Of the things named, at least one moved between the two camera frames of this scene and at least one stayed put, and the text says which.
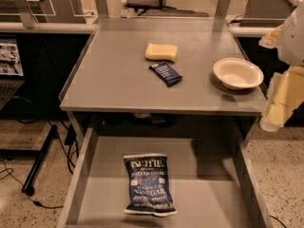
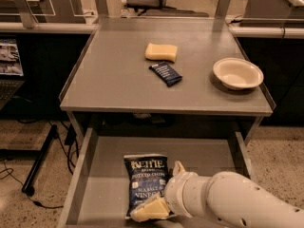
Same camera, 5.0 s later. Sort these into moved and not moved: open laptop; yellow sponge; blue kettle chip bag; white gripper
Moved: white gripper
Not moved: open laptop; blue kettle chip bag; yellow sponge
